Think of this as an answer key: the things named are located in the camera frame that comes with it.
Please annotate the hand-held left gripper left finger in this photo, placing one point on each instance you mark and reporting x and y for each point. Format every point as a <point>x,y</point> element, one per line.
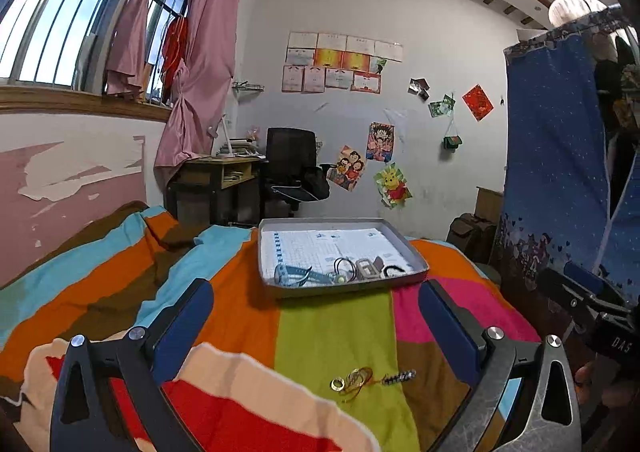
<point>182,327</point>

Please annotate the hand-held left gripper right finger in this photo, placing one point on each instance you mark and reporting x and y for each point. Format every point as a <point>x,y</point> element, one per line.
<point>447,327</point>

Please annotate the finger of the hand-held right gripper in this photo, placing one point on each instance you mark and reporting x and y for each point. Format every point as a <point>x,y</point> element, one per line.
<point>592,284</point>

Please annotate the grey shallow tray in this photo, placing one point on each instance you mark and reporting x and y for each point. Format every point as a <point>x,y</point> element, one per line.
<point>345,288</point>

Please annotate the blue wrist watch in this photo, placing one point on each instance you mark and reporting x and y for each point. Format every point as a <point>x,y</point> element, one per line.
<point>292,273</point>

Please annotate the person's right hand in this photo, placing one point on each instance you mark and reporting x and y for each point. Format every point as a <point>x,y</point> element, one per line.
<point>584,379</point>

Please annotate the brown bag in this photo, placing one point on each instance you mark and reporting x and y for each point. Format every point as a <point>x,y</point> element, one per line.
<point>467,237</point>

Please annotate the colourful striped blanket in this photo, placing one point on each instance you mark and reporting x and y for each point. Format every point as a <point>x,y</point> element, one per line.
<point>330,332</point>

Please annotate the blue printed wardrobe cloth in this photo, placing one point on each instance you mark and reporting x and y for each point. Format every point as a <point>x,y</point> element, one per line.
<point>550,157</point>

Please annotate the white printed paper sheet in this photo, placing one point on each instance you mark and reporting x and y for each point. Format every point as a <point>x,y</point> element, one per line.
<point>310,247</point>

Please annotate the wooden desk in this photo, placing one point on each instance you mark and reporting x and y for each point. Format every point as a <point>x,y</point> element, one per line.
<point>200,177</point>

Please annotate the small green hanging bag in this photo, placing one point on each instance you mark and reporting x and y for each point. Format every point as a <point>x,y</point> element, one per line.
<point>452,142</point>

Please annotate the stack of books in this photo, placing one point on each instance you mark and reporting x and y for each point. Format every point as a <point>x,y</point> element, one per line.
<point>240,148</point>

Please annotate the white desk lamp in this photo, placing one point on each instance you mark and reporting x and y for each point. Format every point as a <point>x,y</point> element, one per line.
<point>223,132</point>

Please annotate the black office chair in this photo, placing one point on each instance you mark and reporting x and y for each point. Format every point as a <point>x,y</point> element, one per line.
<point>290,157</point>

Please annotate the red diamond paper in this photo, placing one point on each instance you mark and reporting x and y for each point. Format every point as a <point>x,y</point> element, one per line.
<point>477,102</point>

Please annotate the long pink curtain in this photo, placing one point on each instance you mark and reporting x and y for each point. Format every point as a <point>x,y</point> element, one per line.
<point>205,72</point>

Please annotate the red hanging ornament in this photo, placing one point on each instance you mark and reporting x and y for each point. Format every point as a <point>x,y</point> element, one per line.
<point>173,52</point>

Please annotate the short pink curtain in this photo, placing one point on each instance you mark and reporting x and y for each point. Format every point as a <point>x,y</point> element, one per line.
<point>132,32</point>

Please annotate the barred window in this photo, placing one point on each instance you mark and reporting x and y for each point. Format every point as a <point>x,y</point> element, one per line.
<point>55,22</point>

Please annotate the yellow bear wall poster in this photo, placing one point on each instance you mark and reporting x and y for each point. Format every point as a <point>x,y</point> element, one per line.
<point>395,184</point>

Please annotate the cartoon family wall poster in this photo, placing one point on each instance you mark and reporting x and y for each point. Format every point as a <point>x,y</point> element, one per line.
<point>346,172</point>

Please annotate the cartoon fighter wall poster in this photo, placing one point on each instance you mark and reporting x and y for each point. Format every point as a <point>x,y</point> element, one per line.
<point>380,142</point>

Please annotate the green wall photo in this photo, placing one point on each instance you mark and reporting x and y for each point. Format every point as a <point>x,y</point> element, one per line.
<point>442,105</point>

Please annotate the dark wall photo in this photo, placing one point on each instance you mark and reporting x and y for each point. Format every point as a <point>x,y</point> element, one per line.
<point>419,88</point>

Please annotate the group of wall certificates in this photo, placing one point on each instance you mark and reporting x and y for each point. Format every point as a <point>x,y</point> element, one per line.
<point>340,62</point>

